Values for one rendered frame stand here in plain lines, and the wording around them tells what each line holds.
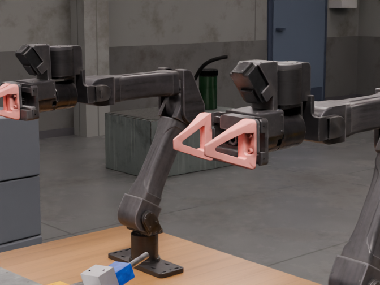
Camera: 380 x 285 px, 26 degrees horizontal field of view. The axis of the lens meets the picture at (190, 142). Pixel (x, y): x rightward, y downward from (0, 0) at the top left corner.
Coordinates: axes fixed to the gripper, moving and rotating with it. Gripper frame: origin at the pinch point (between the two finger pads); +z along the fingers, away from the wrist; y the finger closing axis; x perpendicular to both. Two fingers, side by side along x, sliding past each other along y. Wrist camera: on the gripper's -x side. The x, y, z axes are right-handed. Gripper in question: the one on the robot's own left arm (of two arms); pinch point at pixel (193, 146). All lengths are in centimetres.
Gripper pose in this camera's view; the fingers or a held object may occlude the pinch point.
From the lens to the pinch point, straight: 110.2
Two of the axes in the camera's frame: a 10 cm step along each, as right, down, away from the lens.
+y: 6.6, 1.3, -7.4
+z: -7.5, 1.4, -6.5
